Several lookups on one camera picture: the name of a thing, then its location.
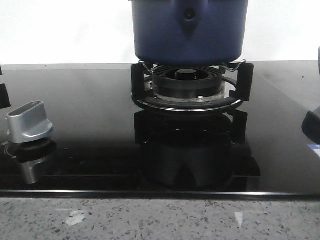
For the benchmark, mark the silver stove control knob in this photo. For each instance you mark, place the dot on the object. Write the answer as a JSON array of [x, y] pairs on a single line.
[[28, 123]]

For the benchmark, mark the blue white sticker label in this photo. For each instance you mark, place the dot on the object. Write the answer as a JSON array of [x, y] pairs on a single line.
[[315, 148]]

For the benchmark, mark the black left pot support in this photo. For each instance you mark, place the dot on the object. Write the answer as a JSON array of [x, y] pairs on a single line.
[[4, 97]]

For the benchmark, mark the black glass stove top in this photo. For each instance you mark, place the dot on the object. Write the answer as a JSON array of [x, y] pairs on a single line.
[[103, 146]]

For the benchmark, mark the dark blue cooking pot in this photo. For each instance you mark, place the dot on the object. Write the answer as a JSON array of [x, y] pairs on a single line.
[[189, 32]]

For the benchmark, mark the light blue bowl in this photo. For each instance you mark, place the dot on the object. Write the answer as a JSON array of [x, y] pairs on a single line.
[[311, 125]]

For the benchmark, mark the black metal pot support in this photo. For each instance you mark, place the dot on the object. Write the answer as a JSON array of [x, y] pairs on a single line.
[[236, 89]]

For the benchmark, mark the black gas burner head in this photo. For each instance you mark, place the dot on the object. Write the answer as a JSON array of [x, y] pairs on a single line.
[[187, 83]]

